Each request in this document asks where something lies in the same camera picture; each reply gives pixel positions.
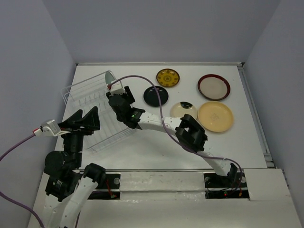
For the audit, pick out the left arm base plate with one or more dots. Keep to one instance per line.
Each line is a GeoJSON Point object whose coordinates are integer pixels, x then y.
{"type": "Point", "coordinates": [109, 189]}

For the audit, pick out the yellow patterned plate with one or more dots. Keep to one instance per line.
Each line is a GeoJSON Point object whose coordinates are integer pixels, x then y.
{"type": "Point", "coordinates": [168, 77]}

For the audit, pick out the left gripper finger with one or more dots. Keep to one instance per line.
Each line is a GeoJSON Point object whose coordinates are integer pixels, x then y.
{"type": "Point", "coordinates": [70, 122]}
{"type": "Point", "coordinates": [90, 121]}

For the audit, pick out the cream and black plate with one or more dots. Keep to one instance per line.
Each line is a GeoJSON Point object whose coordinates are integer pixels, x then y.
{"type": "Point", "coordinates": [181, 108]}

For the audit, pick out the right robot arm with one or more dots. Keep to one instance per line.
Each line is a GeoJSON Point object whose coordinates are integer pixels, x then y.
{"type": "Point", "coordinates": [185, 131]}

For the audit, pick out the red rimmed plate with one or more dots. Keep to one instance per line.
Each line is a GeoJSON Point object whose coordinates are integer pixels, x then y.
{"type": "Point", "coordinates": [214, 87]}

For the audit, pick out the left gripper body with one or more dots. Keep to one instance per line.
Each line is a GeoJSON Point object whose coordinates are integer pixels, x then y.
{"type": "Point", "coordinates": [74, 139]}

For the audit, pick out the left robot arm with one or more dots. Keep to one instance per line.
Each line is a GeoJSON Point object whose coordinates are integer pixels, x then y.
{"type": "Point", "coordinates": [67, 190]}

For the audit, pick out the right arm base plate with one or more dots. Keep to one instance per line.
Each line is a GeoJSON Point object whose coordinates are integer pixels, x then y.
{"type": "Point", "coordinates": [219, 187]}

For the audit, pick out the white wire dish rack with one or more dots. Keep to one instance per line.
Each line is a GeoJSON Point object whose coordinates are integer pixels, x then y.
{"type": "Point", "coordinates": [87, 94]}

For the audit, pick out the black glossy plate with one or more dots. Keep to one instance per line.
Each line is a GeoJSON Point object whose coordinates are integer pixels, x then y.
{"type": "Point", "coordinates": [151, 98]}

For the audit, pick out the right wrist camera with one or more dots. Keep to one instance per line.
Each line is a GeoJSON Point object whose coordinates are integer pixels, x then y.
{"type": "Point", "coordinates": [116, 88]}

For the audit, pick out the beige bear plate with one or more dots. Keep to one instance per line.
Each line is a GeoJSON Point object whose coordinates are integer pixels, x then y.
{"type": "Point", "coordinates": [215, 116]}

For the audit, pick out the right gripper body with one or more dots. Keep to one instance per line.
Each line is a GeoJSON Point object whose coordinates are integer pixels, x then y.
{"type": "Point", "coordinates": [130, 98]}

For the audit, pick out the teal floral plate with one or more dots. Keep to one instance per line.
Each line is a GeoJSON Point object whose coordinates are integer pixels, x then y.
{"type": "Point", "coordinates": [109, 78]}

